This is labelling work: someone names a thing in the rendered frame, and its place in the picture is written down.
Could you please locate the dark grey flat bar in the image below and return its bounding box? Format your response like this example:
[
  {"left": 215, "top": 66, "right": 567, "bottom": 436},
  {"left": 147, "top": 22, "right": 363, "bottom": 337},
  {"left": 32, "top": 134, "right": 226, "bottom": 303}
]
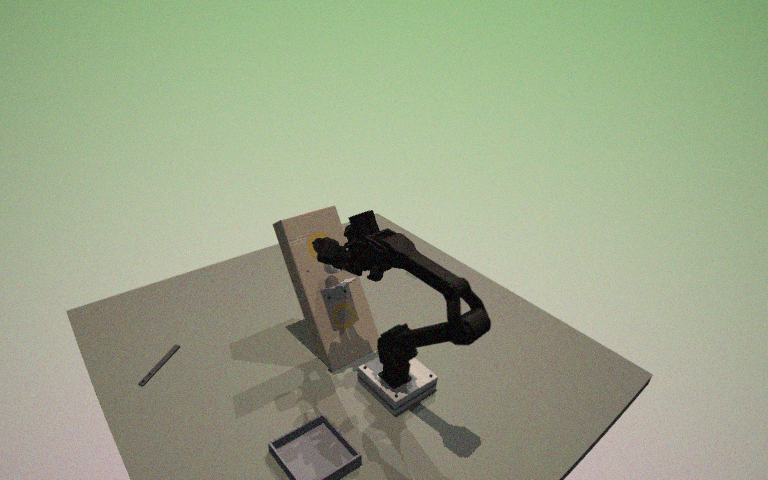
[{"left": 138, "top": 344, "right": 180, "bottom": 386}]

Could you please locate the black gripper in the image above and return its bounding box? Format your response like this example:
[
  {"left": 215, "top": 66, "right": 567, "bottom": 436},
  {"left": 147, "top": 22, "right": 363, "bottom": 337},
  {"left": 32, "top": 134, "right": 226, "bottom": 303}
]
[{"left": 316, "top": 237, "right": 384, "bottom": 282}]

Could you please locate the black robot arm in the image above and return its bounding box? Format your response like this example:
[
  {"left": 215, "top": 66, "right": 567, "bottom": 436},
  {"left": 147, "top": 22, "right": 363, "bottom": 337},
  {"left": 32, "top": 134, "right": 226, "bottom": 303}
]
[{"left": 343, "top": 210, "right": 491, "bottom": 389}]

